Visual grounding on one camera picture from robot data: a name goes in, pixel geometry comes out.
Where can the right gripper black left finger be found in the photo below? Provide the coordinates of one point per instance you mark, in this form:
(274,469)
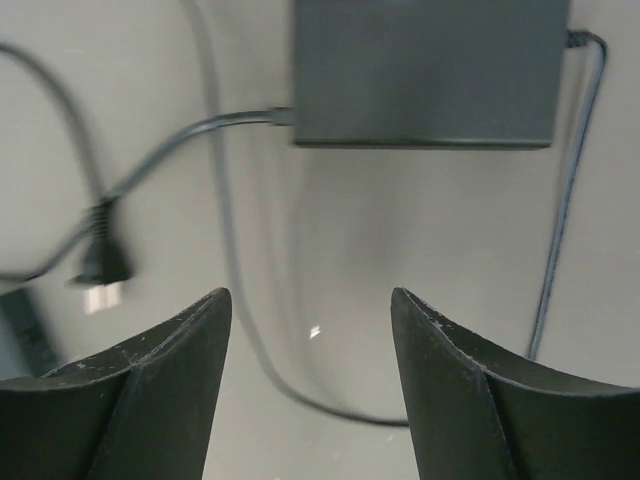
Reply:
(141,409)

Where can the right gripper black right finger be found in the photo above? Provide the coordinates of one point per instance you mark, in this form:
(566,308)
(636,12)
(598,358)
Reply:
(479,411)

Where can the black network switch box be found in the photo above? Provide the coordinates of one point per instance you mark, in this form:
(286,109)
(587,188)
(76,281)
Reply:
(26,346)

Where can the black power adapter brick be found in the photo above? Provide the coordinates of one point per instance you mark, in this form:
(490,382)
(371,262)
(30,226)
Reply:
(449,74)

